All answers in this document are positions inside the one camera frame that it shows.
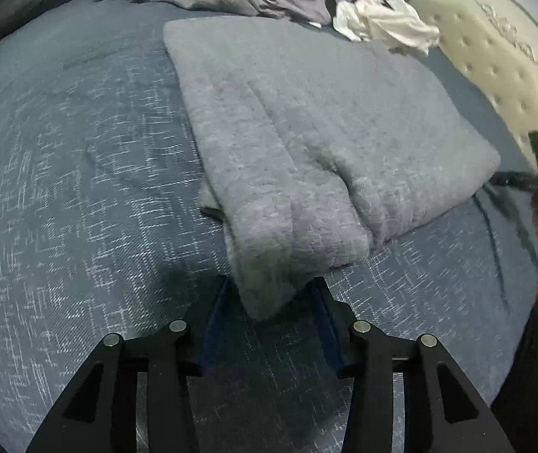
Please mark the person's dark clothed body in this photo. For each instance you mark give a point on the person's dark clothed body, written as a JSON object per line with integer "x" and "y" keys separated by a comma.
{"x": 523, "y": 387}

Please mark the white crumpled garment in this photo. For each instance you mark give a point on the white crumpled garment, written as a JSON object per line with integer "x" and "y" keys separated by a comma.
{"x": 387, "y": 23}

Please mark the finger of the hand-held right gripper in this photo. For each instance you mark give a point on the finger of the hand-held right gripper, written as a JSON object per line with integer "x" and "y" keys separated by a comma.
{"x": 514, "y": 181}

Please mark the blue flecked bed blanket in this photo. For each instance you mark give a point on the blue flecked bed blanket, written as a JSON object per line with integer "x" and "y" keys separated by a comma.
{"x": 84, "y": 198}

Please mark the cream tufted headboard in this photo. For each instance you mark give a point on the cream tufted headboard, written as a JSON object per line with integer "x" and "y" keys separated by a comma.
{"x": 495, "y": 56}

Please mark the grey knit sweater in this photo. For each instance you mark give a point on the grey knit sweater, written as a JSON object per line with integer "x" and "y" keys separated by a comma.
{"x": 306, "y": 151}

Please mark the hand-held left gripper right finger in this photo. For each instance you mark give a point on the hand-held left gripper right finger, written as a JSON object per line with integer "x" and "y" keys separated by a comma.
{"x": 330, "y": 330}

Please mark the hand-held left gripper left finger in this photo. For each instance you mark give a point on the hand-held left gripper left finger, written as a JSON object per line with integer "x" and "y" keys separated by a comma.
{"x": 214, "y": 330}

